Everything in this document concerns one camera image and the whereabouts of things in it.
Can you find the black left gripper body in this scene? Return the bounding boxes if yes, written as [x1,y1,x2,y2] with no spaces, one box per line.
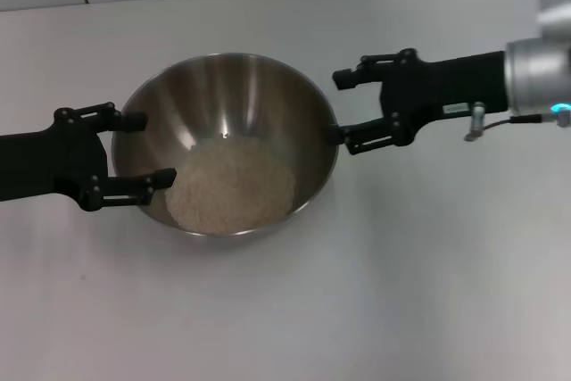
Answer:
[0,124,111,207]

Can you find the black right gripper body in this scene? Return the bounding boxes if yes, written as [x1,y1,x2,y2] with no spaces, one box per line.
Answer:
[378,50,511,133]

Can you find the white rice grains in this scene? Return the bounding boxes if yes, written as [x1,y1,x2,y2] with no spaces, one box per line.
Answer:
[164,137,298,236]

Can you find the stainless steel mixing bowl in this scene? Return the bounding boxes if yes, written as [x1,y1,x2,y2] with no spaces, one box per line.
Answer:
[110,53,339,249]

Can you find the right gripper cable with plug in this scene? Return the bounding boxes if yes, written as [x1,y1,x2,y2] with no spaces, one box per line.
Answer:
[462,101,557,143]

